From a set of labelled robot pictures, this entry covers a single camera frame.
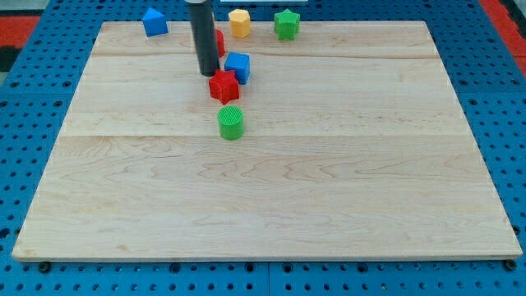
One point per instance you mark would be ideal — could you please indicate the blue cube block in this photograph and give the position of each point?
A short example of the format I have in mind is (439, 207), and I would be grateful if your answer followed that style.
(240, 64)

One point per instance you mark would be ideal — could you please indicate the green cylinder block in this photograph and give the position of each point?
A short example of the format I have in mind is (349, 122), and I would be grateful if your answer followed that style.
(230, 120)

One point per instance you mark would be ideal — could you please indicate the red star block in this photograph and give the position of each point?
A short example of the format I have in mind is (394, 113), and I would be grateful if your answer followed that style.
(224, 86)

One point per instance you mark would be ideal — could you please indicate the light wooden board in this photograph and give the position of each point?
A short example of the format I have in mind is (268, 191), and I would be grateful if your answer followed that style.
(355, 149)

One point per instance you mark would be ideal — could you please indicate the red block behind rod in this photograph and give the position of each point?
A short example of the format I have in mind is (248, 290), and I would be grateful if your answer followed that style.
(220, 42)

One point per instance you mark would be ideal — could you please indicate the yellow hexagon block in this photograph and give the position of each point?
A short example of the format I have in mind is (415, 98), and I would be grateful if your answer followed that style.
(240, 23)

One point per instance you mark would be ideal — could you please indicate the green star block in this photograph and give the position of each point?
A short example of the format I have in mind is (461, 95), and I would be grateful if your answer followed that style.
(286, 24)

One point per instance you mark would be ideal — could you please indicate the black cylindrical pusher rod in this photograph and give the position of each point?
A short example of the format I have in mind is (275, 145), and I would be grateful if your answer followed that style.
(203, 31)

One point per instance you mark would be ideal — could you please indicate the blue triangular prism block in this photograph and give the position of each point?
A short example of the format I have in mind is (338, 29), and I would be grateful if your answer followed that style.
(154, 22)

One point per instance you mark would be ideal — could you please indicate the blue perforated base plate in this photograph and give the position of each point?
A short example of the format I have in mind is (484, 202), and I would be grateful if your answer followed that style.
(39, 87)

